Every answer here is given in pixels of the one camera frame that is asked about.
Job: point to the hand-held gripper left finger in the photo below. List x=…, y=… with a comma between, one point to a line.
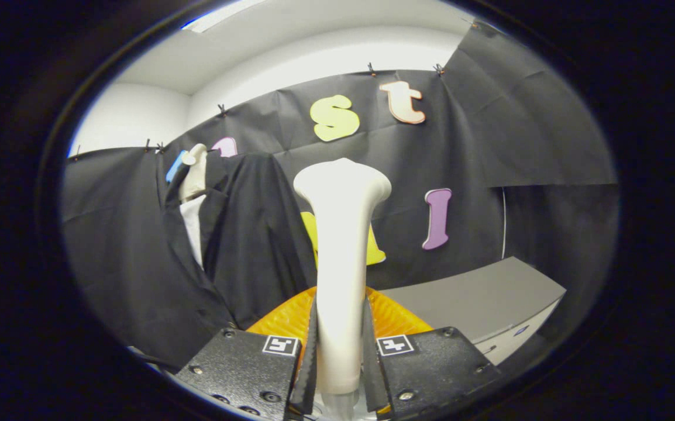
x=308, y=362

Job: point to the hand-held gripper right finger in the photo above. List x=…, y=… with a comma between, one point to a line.
x=371, y=368

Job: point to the black suit jacket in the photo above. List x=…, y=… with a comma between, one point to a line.
x=255, y=234

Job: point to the white shirt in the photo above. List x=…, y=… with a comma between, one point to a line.
x=195, y=228

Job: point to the cream clothes hanger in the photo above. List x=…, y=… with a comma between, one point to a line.
x=195, y=175

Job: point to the grey cabinet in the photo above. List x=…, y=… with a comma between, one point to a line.
x=489, y=298

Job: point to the black backdrop cloth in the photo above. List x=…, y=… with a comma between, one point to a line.
x=489, y=128

